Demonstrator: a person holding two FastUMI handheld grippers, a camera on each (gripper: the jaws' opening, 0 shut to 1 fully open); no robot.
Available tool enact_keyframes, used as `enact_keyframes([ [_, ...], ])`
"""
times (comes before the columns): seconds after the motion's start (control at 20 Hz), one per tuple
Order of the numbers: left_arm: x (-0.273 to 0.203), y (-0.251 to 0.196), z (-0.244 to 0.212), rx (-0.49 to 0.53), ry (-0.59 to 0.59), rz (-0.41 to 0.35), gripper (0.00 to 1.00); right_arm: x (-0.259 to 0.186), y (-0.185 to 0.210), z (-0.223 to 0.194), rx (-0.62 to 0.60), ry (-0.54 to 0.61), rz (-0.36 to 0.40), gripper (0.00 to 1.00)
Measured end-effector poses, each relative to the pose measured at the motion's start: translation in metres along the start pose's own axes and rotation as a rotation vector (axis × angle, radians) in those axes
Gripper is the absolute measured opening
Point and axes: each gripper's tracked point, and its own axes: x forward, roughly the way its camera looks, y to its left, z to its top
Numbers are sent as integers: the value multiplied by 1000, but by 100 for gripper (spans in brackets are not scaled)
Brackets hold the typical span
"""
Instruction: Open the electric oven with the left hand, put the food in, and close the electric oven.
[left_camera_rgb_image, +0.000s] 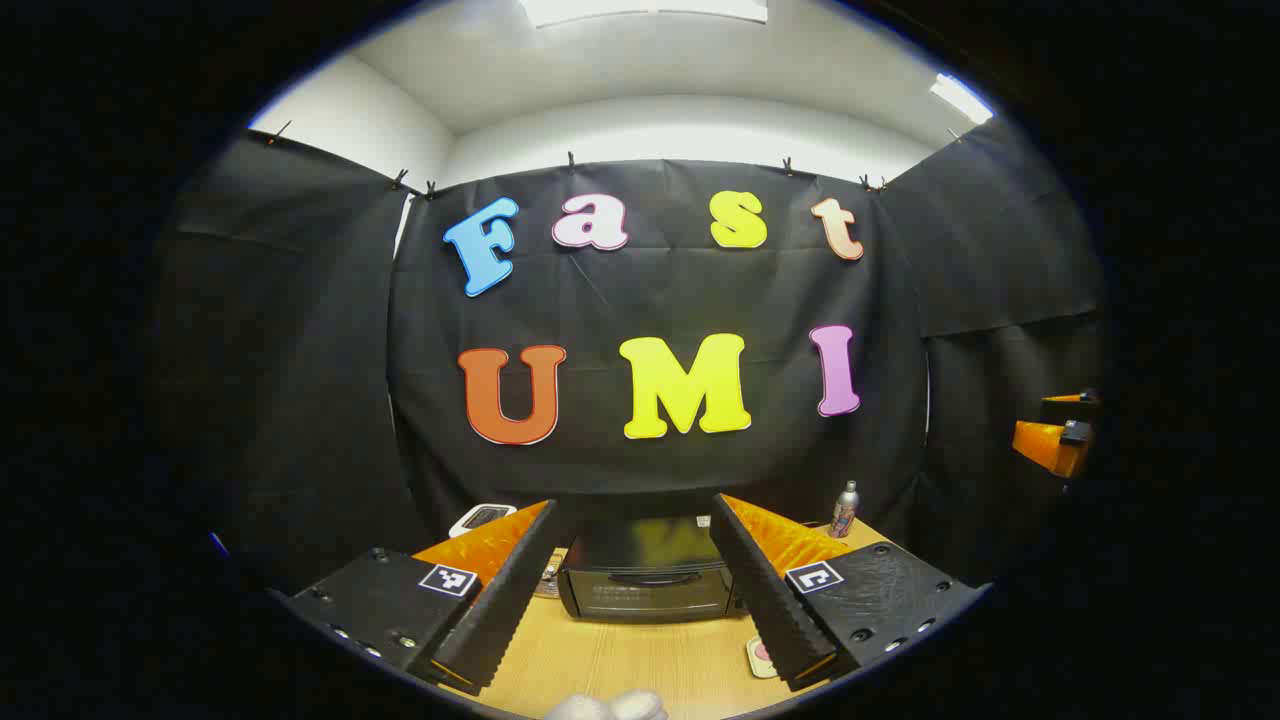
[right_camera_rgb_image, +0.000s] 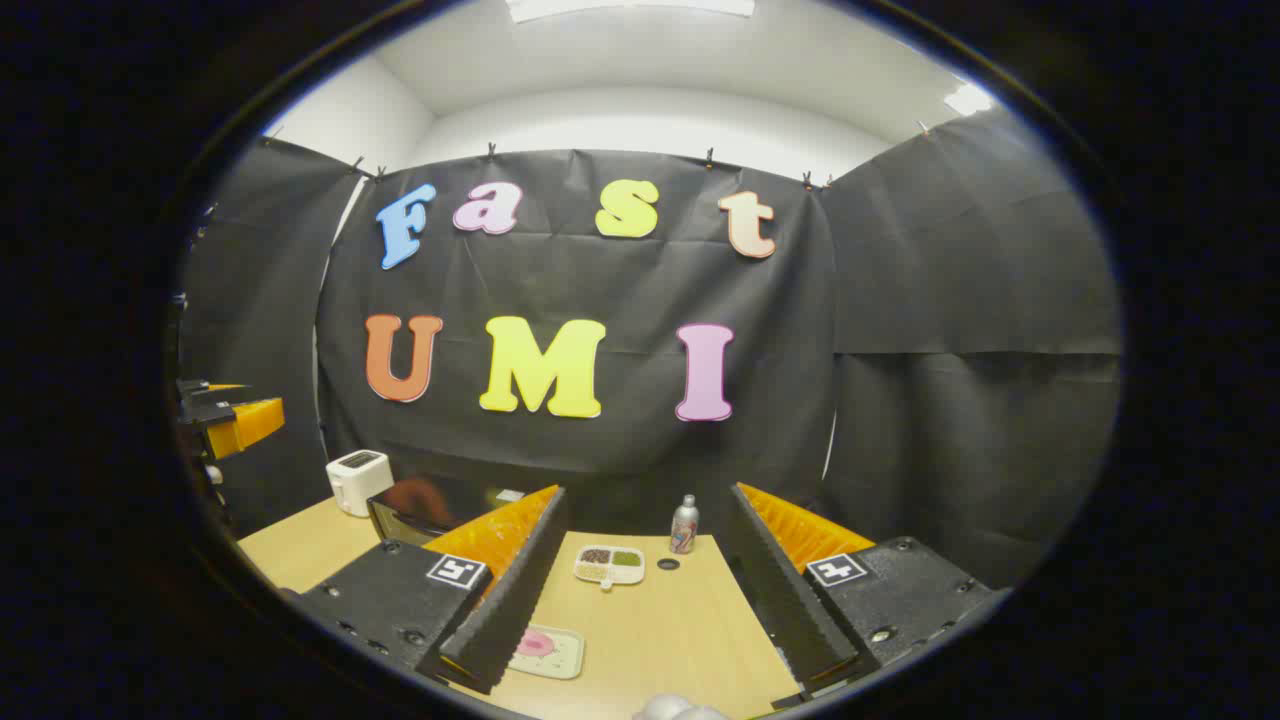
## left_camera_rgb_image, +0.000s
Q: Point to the ceiling light panel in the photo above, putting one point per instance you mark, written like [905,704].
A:
[645,10]
[960,98]

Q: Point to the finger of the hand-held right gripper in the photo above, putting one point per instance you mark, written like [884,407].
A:
[1070,408]
[1045,445]

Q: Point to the black backdrop cloth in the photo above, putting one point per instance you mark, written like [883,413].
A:
[640,290]

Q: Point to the white toaster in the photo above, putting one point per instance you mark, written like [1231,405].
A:
[480,518]

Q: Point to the black electric oven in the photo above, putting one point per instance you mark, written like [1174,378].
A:
[640,590]

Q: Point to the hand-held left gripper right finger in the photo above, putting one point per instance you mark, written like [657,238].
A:
[770,600]

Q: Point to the silver spray bottle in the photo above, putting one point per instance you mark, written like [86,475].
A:
[845,510]

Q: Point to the white square food tray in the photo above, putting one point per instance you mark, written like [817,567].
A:
[756,665]

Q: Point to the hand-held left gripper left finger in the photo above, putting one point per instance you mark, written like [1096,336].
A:
[500,605]

